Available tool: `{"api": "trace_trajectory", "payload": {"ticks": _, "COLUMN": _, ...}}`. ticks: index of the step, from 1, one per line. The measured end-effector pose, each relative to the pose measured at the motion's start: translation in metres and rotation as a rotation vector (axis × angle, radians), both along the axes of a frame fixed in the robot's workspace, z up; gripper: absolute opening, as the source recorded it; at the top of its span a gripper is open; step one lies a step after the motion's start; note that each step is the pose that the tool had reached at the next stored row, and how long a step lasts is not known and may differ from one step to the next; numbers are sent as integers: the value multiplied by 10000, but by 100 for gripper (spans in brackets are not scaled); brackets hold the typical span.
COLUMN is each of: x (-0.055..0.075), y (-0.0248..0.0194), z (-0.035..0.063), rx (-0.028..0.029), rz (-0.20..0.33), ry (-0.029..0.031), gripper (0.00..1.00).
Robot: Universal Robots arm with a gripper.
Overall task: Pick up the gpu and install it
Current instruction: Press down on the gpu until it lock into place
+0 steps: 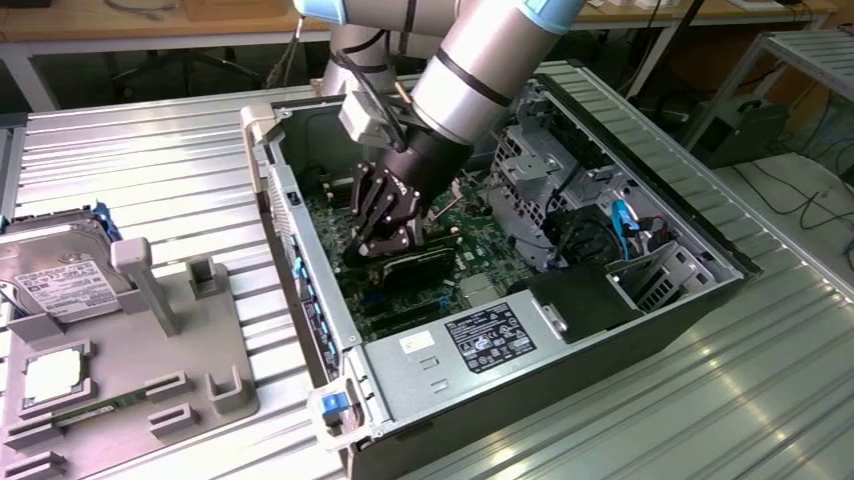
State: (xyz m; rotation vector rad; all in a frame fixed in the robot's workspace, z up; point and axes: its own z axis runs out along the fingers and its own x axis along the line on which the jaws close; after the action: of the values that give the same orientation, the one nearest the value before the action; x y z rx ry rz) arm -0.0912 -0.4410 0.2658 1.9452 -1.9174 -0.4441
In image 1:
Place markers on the metal socket cover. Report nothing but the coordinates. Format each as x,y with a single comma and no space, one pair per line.
455,190

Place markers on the silver CPU chip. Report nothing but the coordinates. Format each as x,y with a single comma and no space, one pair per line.
56,375

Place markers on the black office chair base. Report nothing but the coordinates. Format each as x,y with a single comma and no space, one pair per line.
190,56

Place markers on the silver power supply unit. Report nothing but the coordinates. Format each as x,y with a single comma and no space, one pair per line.
420,372

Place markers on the green motherboard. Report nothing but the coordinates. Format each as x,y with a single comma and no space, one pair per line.
494,240

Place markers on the black graphics card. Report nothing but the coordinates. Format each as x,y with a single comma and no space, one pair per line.
420,272

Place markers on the blue case latch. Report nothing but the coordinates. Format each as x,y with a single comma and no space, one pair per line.
334,404

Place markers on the silver disk bay cage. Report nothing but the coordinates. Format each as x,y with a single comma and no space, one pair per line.
527,170

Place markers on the grey parts rack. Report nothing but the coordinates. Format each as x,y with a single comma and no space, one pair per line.
134,360

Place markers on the black expansion slot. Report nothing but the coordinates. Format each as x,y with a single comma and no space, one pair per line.
407,323
400,311

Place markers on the black and silver PC case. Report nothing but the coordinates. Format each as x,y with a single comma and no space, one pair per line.
601,390

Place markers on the blue disk caddy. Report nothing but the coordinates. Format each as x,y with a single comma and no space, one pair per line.
107,220

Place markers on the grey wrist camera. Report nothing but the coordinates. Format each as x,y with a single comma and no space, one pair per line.
363,117

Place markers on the white side table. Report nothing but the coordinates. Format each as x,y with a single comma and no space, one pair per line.
827,170

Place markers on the silver hard disk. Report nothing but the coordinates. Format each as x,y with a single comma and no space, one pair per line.
60,290

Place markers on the black floor unit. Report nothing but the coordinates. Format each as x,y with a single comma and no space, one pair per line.
747,130

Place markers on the silver vented disk bay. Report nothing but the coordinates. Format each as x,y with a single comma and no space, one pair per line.
667,285

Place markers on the metal slat table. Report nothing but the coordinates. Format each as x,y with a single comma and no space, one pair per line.
814,55

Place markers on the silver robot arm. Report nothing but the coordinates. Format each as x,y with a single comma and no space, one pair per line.
480,60

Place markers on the green RAM stick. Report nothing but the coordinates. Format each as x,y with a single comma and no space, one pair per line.
100,409

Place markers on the black plastic shroud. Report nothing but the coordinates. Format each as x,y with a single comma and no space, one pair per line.
583,300

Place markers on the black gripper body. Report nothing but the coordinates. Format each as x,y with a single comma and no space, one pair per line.
427,165

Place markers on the silver chipset heatsink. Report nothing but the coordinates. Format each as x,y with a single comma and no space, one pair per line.
479,292

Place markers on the wooden desk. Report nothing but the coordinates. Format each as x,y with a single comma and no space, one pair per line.
134,20

